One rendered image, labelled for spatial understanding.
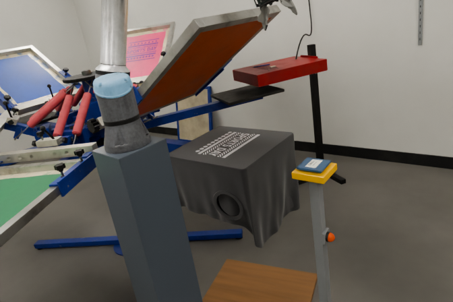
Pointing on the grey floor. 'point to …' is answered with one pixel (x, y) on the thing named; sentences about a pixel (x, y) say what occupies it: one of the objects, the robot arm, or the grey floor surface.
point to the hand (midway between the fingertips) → (282, 23)
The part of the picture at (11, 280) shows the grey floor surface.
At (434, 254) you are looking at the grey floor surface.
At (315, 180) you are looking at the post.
